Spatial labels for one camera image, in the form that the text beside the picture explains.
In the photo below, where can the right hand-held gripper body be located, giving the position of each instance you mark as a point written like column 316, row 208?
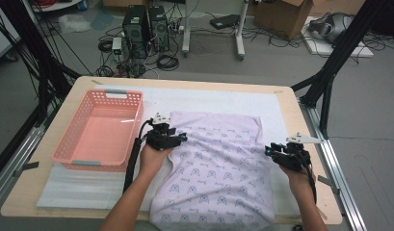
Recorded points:
column 292, row 159

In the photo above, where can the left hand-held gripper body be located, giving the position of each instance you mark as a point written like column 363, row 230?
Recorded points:
column 159, row 139

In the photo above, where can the lilac patterned towel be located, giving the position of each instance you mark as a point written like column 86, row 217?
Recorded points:
column 217, row 166

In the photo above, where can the pink plastic basket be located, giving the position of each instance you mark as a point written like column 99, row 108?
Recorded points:
column 101, row 138

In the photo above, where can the person's left hand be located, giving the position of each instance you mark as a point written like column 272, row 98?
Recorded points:
column 152, row 160

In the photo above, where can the person's right hand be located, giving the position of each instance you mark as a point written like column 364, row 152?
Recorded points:
column 300, row 183

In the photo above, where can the white grid mat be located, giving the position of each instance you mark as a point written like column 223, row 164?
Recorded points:
column 217, row 99

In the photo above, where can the ribbed pale grey sheet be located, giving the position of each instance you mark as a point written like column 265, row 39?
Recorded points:
column 75, row 189

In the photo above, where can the black computer tower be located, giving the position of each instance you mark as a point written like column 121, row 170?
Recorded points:
column 159, row 29
column 136, row 32

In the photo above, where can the white power strip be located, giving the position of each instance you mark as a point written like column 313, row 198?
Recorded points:
column 178, row 28

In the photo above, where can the small white device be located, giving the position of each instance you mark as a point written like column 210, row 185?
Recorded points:
column 117, row 43

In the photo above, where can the white floor board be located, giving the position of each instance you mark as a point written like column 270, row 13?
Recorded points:
column 323, row 49

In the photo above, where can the black flat box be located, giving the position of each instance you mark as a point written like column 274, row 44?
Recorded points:
column 225, row 21

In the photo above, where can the open cardboard box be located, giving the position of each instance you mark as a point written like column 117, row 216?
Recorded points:
column 281, row 19

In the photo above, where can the teal floor sheet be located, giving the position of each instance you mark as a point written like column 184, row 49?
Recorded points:
column 102, row 20

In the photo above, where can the grey rounded device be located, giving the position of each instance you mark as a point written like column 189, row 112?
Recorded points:
column 337, row 27

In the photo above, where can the clear plastic bag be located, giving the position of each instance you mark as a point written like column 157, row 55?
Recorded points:
column 74, row 23

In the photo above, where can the white round table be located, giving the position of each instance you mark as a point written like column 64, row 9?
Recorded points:
column 56, row 6

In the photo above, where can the grey cabinet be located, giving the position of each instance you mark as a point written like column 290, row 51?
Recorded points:
column 2, row 38

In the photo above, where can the aluminium rail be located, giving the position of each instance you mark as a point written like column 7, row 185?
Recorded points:
column 331, row 157
column 11, row 166

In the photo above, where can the grey metal bracket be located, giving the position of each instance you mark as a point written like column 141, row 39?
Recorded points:
column 27, row 166
column 328, row 183

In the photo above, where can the white stand frame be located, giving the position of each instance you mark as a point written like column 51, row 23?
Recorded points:
column 186, row 32

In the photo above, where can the black metal frame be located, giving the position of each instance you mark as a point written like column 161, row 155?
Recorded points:
column 342, row 48
column 40, row 57

